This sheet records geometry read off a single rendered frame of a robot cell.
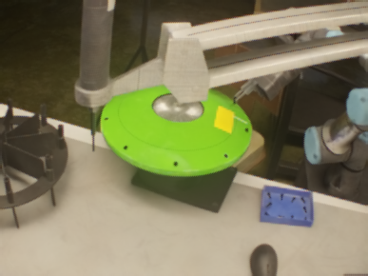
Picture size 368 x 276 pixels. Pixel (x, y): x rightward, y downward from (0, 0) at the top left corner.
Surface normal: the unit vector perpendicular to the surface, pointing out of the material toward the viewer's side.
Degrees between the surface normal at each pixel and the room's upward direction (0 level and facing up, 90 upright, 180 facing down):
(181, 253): 0
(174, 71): 90
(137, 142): 23
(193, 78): 90
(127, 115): 17
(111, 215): 0
